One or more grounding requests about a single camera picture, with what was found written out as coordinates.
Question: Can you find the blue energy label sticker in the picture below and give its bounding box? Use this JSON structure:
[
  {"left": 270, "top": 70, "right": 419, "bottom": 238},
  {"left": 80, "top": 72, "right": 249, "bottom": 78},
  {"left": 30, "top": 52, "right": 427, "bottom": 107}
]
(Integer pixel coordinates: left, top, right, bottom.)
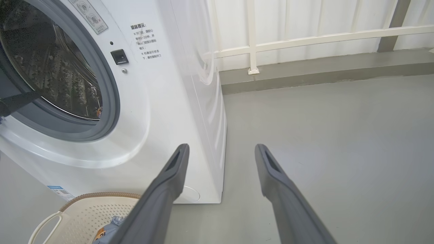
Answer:
[{"left": 46, "top": 185, "right": 75, "bottom": 202}]

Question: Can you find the stainless steel washing machine drum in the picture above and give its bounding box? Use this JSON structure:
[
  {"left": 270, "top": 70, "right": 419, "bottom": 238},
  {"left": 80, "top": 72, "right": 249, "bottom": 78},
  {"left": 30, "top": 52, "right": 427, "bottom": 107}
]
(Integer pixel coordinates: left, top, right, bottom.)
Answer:
[{"left": 0, "top": 0, "right": 103, "bottom": 121}]

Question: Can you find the grey warning sticker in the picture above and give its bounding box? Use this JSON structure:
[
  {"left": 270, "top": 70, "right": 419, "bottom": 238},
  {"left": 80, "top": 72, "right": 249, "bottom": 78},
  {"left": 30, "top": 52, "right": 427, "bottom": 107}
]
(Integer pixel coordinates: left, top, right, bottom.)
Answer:
[{"left": 68, "top": 0, "right": 109, "bottom": 35}]

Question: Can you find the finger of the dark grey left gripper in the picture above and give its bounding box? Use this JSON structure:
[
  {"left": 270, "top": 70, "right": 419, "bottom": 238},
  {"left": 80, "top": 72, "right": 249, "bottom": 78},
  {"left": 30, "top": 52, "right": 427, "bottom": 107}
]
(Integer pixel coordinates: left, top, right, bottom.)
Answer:
[{"left": 0, "top": 91, "right": 43, "bottom": 118}]

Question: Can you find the cream perforated laundry basket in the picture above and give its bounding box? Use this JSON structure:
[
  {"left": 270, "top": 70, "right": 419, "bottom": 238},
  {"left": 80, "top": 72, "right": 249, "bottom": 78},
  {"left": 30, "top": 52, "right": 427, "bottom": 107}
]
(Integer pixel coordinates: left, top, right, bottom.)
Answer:
[{"left": 28, "top": 192, "right": 141, "bottom": 244}]

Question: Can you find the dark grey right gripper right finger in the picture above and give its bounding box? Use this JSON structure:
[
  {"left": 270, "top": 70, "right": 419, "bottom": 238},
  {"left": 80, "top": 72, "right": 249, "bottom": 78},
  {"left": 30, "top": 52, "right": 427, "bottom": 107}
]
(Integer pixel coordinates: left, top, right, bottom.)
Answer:
[{"left": 254, "top": 144, "right": 338, "bottom": 244}]

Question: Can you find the white metal railing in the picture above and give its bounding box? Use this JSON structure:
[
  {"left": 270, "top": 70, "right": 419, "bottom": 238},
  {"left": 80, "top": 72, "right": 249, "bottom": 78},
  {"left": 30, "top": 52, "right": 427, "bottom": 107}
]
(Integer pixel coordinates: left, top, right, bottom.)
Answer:
[{"left": 213, "top": 0, "right": 434, "bottom": 75}]

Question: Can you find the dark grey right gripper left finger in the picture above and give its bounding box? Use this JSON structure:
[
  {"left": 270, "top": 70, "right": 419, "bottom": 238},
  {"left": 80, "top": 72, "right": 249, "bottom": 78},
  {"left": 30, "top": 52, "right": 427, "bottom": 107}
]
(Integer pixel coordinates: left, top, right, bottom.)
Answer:
[{"left": 108, "top": 143, "right": 190, "bottom": 244}]

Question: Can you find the white front-load washing machine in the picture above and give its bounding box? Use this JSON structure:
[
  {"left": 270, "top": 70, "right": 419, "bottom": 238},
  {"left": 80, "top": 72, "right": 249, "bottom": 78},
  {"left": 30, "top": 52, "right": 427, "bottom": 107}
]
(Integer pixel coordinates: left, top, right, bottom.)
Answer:
[{"left": 0, "top": 0, "right": 228, "bottom": 204}]

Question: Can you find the round drain filter cover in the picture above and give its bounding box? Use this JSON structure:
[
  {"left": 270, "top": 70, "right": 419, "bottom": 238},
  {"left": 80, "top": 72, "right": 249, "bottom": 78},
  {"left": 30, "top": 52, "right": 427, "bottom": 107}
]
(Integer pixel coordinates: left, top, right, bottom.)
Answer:
[{"left": 173, "top": 185, "right": 200, "bottom": 204}]

